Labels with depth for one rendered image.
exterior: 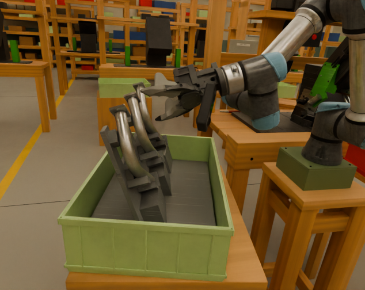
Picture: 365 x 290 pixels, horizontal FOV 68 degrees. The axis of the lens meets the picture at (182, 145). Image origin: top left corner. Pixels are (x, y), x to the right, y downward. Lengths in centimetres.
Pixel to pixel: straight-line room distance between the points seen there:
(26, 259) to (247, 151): 152
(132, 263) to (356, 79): 83
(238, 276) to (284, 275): 51
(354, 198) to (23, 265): 183
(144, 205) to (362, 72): 74
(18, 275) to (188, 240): 147
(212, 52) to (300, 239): 120
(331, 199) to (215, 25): 121
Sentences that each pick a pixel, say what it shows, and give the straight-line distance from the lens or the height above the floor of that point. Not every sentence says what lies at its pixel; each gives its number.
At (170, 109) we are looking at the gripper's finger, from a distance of 74.
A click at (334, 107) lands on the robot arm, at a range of 112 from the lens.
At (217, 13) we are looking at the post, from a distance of 184.
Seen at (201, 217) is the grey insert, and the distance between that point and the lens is 88.
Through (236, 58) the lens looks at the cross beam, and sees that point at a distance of 199.
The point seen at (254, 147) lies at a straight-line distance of 140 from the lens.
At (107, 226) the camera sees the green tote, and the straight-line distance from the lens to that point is 69.
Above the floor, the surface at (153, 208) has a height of 92.
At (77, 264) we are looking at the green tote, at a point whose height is 82.
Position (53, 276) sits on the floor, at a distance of 194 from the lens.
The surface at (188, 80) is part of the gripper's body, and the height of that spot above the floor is 127.
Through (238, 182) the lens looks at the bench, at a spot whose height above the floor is 68.
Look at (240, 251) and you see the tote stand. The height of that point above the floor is 79.
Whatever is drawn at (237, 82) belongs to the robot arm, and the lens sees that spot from 68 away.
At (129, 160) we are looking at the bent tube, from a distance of 67.
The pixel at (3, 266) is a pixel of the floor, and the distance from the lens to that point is 211.
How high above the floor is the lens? 138
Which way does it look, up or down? 22 degrees down
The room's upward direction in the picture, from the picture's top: 4 degrees clockwise
